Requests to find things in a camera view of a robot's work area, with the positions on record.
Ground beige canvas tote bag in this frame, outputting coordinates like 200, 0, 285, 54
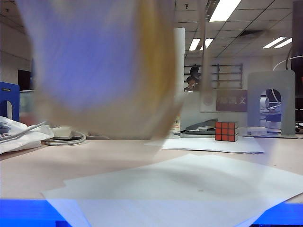
16, 0, 214, 147

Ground white plastic bag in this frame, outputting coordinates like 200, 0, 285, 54
0, 115, 55, 154

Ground clear plastic C100 bottle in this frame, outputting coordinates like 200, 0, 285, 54
171, 113, 182, 139

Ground frosted desk partition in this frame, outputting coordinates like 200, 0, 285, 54
18, 91, 248, 133

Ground seated person with black hair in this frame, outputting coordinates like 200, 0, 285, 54
184, 76, 196, 92

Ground grey flat metal plate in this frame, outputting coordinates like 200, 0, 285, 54
179, 132, 216, 139

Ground grey stapler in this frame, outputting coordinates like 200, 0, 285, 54
184, 118, 219, 135

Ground black office chair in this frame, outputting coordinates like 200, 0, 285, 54
190, 66, 202, 81

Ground white board panel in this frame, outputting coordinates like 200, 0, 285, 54
174, 27, 185, 95

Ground coloured Rubik's cube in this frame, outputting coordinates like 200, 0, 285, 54
214, 121, 239, 142

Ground purple and white name sign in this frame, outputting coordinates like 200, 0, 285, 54
200, 89, 248, 113

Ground fluorescent ceiling light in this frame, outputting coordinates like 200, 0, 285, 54
209, 0, 242, 23
188, 37, 214, 52
261, 36, 293, 50

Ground pale yellow tissue pack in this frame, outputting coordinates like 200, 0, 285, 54
239, 126, 267, 137

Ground small white desk fan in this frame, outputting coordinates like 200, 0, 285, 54
259, 97, 270, 110

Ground black background monitors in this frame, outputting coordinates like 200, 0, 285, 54
18, 69, 33, 91

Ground grey metal bookend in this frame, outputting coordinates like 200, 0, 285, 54
247, 70, 296, 139

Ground blue metal bookend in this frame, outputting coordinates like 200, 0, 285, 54
0, 82, 20, 122

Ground black computer monitor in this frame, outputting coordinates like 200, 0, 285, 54
292, 0, 303, 123

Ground black wall rack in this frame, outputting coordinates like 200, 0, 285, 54
184, 63, 244, 89

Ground white curved cable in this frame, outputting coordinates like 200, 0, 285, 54
272, 55, 303, 71

